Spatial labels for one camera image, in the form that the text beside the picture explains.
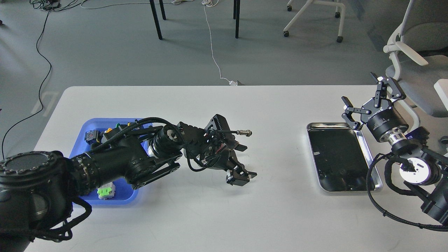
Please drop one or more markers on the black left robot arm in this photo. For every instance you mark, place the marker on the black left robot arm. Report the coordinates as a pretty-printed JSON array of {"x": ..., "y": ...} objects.
[{"x": 41, "y": 191}]

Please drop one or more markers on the black table leg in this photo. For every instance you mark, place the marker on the black table leg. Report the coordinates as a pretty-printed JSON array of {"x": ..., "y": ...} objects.
[
  {"x": 236, "y": 16},
  {"x": 155, "y": 16}
]

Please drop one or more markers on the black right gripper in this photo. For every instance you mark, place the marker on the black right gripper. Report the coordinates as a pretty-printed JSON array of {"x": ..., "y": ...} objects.
[{"x": 383, "y": 117}]

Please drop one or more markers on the yellow push button switch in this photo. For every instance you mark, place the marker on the yellow push button switch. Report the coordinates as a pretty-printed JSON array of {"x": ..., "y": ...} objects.
[{"x": 95, "y": 136}]

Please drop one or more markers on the blue plastic tray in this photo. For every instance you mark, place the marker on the blue plastic tray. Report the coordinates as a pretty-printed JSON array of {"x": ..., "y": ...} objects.
[{"x": 124, "y": 194}]

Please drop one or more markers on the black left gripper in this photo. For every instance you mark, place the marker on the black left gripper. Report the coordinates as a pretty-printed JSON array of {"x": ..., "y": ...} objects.
[{"x": 219, "y": 142}]

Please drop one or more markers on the grey white office chair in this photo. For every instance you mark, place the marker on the grey white office chair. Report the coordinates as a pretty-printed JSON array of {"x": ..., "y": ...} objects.
[{"x": 418, "y": 51}]

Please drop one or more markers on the black table leg right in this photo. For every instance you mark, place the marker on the black table leg right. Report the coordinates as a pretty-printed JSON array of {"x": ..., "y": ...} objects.
[{"x": 236, "y": 16}]

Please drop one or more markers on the shiny metal tray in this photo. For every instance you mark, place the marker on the shiny metal tray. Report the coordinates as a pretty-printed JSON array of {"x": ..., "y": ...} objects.
[{"x": 341, "y": 157}]

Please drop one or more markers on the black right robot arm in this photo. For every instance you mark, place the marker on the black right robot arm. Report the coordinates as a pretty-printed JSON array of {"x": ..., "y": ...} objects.
[{"x": 412, "y": 168}]

